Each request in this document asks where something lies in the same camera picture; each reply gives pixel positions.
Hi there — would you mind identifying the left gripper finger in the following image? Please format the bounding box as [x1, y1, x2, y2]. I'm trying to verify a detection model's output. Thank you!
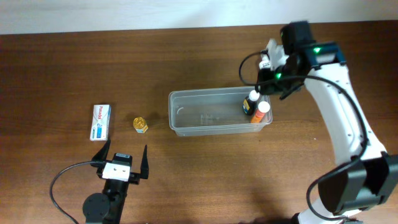
[140, 145, 149, 179]
[91, 139, 111, 166]

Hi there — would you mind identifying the white spray bottle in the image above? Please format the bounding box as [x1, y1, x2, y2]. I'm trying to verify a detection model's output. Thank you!
[259, 54, 271, 70]

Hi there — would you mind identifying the orange tube white cap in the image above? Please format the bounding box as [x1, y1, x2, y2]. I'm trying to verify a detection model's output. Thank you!
[251, 101, 271, 123]

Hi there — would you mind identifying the dark bottle white cap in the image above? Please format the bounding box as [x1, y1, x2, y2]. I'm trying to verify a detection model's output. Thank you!
[243, 90, 260, 116]

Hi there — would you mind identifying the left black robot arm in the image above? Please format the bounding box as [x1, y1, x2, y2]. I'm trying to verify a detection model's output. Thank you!
[82, 140, 149, 223]

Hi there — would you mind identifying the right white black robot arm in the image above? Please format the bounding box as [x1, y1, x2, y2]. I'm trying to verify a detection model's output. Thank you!
[255, 21, 397, 223]

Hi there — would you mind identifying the clear plastic container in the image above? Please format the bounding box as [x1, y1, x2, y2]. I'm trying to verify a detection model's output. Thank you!
[169, 86, 273, 137]

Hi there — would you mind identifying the white Panadol medicine box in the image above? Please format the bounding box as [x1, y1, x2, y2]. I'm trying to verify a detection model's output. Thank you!
[90, 105, 111, 141]

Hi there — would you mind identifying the small gold lid jar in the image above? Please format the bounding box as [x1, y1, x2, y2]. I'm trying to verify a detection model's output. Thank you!
[133, 117, 148, 133]

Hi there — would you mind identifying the left black camera cable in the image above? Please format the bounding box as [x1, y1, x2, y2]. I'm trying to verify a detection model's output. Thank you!
[49, 161, 105, 224]

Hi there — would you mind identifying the black camera cable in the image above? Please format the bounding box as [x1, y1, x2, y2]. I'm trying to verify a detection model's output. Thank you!
[238, 49, 369, 222]
[49, 161, 105, 224]

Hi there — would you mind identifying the right black camera cable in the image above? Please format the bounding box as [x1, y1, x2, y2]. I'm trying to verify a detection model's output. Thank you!
[238, 49, 369, 222]

